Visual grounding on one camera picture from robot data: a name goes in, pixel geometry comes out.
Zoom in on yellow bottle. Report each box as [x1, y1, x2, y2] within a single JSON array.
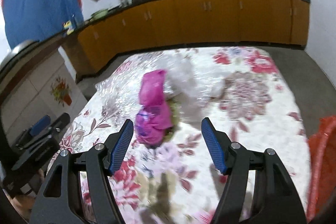
[[63, 20, 74, 35]]

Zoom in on blue cloth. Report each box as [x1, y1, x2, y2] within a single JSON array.
[[1, 0, 84, 49]]

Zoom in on magenta plastic bag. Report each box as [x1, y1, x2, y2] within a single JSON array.
[[135, 69, 173, 147]]

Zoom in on red lined trash basket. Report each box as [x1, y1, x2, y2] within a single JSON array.
[[306, 116, 335, 221]]

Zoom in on floral tablecloth table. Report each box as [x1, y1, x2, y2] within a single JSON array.
[[45, 45, 312, 224]]

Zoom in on lower wooden kitchen cabinets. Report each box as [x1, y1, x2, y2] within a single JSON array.
[[63, 0, 310, 80]]

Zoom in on green pot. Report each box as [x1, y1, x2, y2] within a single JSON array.
[[91, 9, 108, 20]]

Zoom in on white plastic bag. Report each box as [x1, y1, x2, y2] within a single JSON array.
[[166, 54, 198, 98]]

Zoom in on flower wall sticker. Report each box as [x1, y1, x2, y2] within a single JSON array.
[[50, 76, 72, 106]]

